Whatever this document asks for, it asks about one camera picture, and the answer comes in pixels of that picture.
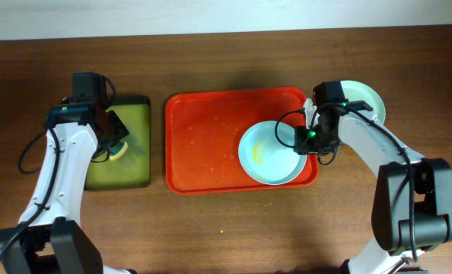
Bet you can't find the white plate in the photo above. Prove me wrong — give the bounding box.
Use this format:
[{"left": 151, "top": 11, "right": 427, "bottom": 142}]
[{"left": 303, "top": 98, "right": 318, "bottom": 129}]

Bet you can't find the black tray with green water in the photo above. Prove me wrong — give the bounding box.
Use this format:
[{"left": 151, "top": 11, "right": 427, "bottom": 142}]
[{"left": 84, "top": 95, "right": 151, "bottom": 191}]

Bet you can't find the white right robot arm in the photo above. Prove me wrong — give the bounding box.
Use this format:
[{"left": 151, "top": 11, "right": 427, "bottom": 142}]
[{"left": 294, "top": 100, "right": 452, "bottom": 274}]

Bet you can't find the yellow green sponge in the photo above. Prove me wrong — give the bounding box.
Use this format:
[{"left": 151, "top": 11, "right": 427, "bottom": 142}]
[{"left": 109, "top": 141, "right": 129, "bottom": 161}]

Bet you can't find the green plate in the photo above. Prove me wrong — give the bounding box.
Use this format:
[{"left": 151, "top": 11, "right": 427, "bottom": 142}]
[{"left": 340, "top": 80, "right": 386, "bottom": 124}]

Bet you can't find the red plastic tray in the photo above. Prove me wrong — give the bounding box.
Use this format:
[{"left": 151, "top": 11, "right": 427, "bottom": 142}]
[{"left": 165, "top": 87, "right": 307, "bottom": 195}]

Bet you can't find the light blue plate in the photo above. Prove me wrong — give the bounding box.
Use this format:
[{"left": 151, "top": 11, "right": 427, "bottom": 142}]
[{"left": 238, "top": 120, "right": 307, "bottom": 186}]

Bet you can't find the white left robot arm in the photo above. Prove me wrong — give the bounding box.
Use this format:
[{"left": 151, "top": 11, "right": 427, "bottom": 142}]
[{"left": 0, "top": 103, "right": 118, "bottom": 273}]

